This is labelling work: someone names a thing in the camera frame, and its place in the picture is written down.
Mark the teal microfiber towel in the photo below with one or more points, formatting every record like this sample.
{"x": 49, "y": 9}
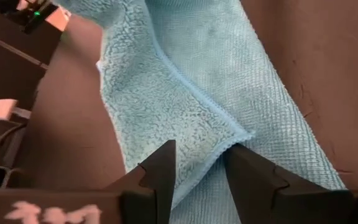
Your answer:
{"x": 182, "y": 93}

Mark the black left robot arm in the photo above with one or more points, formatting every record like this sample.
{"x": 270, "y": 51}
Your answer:
{"x": 8, "y": 62}

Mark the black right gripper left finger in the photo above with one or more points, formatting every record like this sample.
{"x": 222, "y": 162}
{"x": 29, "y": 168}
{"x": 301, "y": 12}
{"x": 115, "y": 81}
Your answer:
{"x": 157, "y": 186}

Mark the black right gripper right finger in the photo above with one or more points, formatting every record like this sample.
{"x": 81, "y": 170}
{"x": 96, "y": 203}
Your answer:
{"x": 250, "y": 193}

